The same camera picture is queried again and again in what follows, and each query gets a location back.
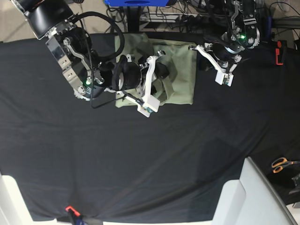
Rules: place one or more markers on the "black table cloth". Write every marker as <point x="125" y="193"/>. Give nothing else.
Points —
<point x="116" y="165"/>

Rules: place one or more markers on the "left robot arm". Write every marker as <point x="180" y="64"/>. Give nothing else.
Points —
<point x="242" y="29"/>

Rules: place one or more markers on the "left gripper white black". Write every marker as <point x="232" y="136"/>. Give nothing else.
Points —
<point x="223" y="59"/>

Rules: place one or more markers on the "red black clamp bottom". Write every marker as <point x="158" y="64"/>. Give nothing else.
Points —
<point x="74" y="216"/>

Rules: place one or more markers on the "red black clamp right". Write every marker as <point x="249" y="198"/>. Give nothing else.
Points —
<point x="280" y="52"/>

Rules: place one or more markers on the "light green T-shirt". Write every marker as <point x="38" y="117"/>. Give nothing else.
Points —
<point x="179" y="85"/>

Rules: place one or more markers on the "white chair left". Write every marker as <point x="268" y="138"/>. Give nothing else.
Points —
<point x="13" y="210"/>

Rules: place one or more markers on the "orange handled scissors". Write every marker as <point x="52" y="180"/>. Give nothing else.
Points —
<point x="281" y="163"/>

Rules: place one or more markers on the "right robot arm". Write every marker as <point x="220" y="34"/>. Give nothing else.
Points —
<point x="89" y="74"/>

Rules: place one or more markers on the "black table leg post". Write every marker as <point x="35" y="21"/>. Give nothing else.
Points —
<point x="133" y="15"/>

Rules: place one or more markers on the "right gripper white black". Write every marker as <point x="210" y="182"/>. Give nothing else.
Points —
<point x="135" y="82"/>

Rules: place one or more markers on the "red black clamp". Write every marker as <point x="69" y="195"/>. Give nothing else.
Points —
<point x="74" y="216"/>
<point x="280" y="52"/>

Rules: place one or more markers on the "blue box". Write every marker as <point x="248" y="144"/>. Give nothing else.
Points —
<point x="136" y="3"/>

